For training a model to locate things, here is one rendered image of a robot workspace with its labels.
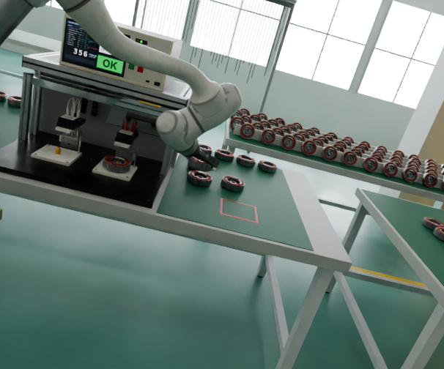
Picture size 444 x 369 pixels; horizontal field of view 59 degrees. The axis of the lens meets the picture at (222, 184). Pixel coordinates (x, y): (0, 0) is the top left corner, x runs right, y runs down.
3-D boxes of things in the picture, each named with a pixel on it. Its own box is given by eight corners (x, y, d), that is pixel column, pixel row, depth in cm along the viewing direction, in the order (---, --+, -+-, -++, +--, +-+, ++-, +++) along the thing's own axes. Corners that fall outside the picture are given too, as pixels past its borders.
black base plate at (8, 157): (152, 209, 145) (152, 203, 145) (-24, 165, 140) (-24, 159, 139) (169, 168, 189) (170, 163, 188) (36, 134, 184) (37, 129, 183)
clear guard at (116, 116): (171, 140, 142) (174, 124, 140) (105, 123, 140) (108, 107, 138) (181, 121, 173) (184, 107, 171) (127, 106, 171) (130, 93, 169)
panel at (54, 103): (172, 164, 188) (186, 103, 178) (34, 129, 183) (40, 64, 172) (172, 163, 189) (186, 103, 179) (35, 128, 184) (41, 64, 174)
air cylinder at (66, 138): (77, 150, 173) (78, 138, 171) (59, 146, 172) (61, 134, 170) (80, 147, 178) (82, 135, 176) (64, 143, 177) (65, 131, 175)
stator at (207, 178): (206, 189, 176) (209, 181, 175) (183, 181, 178) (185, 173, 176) (213, 182, 186) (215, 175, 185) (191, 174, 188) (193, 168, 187)
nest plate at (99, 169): (129, 181, 157) (129, 179, 157) (91, 172, 156) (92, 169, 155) (137, 169, 171) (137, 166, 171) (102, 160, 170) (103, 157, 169)
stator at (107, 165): (124, 176, 158) (126, 167, 156) (97, 168, 158) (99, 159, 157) (132, 168, 168) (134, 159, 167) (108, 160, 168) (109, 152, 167)
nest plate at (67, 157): (68, 166, 155) (69, 163, 155) (30, 157, 154) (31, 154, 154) (81, 155, 169) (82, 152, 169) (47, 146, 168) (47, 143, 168)
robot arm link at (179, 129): (176, 159, 133) (209, 138, 132) (159, 143, 118) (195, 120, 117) (162, 135, 136) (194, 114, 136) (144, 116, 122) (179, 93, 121)
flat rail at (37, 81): (175, 121, 165) (176, 115, 164) (27, 83, 160) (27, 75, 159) (175, 121, 166) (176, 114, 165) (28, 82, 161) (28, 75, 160)
